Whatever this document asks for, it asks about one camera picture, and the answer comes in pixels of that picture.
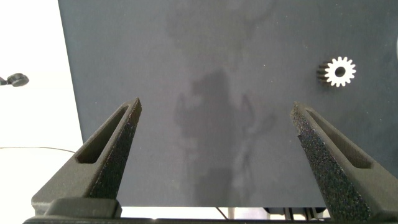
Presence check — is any small steel planetary gear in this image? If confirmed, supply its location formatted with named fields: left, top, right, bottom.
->
left=316, top=56, right=357, bottom=88

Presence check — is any black round knob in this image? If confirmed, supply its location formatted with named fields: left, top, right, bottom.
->
left=0, top=72, right=30, bottom=88

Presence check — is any dark mat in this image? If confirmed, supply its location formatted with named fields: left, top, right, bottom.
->
left=57, top=0, right=398, bottom=208

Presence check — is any thin dark wire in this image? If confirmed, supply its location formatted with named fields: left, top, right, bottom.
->
left=0, top=146, right=76, bottom=154

